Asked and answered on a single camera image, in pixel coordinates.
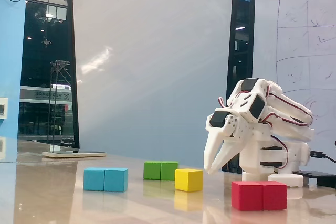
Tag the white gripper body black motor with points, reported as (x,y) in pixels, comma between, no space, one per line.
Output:
(220,127)

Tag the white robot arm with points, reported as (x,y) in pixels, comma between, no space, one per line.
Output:
(288,127)

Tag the green wooden block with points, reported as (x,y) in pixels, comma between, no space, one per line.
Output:
(160,170)

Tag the white wall socket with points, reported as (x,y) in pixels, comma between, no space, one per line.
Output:
(3,108)

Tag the flat light wooden board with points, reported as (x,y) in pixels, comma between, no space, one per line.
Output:
(74,154)

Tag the small yellow wooden cube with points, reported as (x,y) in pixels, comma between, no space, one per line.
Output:
(188,180)

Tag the blue wooden block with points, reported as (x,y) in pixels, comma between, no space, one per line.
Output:
(105,180)

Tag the flat black box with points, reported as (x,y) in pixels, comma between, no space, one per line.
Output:
(320,176)

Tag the red wooden block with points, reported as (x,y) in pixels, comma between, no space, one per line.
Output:
(258,195)

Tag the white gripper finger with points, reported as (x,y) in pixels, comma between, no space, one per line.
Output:
(227,153)
(211,150)

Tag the whiteboard with marker drawings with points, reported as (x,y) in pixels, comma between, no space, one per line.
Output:
(296,37)

